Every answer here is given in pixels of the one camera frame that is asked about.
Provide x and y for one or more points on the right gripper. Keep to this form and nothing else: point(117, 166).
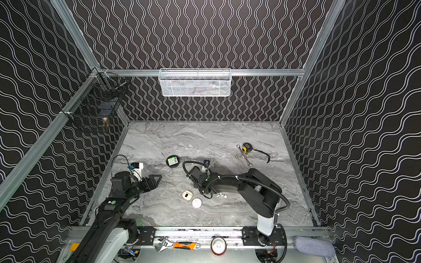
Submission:
point(196, 186)

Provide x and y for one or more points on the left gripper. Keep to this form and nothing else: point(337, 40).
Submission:
point(145, 183)

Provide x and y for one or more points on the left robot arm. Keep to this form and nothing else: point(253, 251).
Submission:
point(110, 231)

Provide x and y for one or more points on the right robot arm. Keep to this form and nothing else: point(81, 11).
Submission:
point(263, 195)

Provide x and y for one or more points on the white round earbud case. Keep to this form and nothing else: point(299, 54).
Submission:
point(196, 203)

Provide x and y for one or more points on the black round digital timer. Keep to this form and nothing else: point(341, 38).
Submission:
point(173, 161)

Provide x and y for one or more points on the silver combination wrench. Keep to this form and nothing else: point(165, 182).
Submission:
point(244, 156)

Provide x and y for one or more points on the yellow black tape measure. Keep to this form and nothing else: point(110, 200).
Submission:
point(247, 148)

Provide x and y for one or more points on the adjustable wrench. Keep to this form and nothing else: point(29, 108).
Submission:
point(164, 244)

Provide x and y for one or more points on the soda can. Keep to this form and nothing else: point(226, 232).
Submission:
point(218, 246)

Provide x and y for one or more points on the grey cloth roll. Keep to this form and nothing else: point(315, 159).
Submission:
point(315, 247)

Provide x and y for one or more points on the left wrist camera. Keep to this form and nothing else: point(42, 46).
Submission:
point(136, 169)

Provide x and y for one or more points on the orange handled tool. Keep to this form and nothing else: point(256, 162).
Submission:
point(187, 245)

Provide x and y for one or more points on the white wire mesh basket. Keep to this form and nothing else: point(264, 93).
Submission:
point(195, 82)

